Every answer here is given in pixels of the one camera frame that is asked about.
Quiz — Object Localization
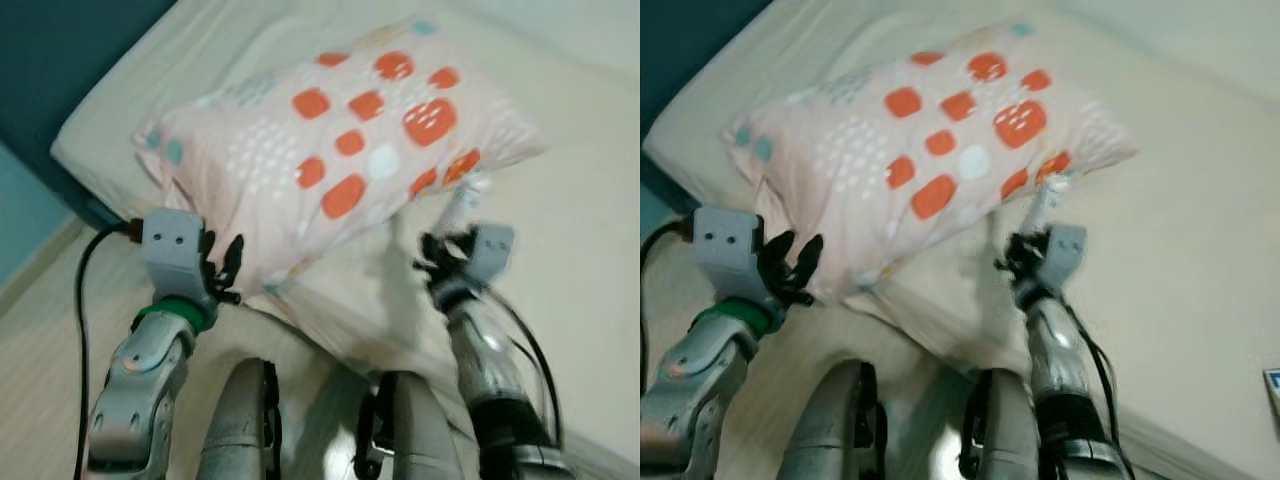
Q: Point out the small white printed tube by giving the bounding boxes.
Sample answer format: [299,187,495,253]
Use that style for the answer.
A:
[1022,172,1076,236]
[440,170,493,237]

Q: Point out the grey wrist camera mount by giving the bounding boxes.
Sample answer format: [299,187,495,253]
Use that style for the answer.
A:
[142,210,207,293]
[693,207,766,301]
[1045,224,1089,291]
[468,224,517,287]

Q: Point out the pink pillow with orange dots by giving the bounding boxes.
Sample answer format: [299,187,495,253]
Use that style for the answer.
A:
[132,18,547,299]
[722,22,1139,303]

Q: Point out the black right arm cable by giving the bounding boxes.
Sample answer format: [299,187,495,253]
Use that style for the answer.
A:
[1060,300,1119,471]
[480,290,563,451]

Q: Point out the grey left robot leg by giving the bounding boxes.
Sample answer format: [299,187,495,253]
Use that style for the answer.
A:
[198,358,283,480]
[780,358,886,480]

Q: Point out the grey right robot leg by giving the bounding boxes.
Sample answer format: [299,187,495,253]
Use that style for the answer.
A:
[960,368,1041,480]
[355,370,471,480]

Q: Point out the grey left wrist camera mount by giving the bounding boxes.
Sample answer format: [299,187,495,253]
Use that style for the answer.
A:
[142,210,207,293]
[693,207,766,301]

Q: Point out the mattress with cream sheet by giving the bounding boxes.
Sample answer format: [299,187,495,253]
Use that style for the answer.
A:
[50,0,641,476]
[643,0,1280,476]

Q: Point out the grey robot leg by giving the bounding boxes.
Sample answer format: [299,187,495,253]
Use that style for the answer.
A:
[198,358,283,480]
[780,358,886,480]
[960,368,1041,480]
[355,370,471,480]

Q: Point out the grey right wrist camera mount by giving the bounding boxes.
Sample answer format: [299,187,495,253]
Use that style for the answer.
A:
[468,224,517,287]
[1045,224,1089,291]

